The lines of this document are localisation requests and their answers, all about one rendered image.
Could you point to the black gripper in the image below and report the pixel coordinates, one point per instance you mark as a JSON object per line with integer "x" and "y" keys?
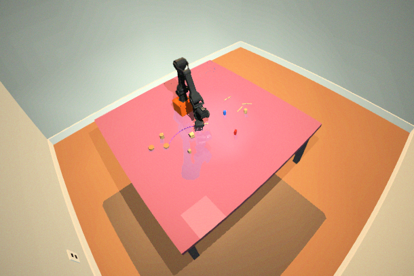
{"x": 199, "y": 122}

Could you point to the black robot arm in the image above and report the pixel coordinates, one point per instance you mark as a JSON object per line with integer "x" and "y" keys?
{"x": 184, "y": 75}

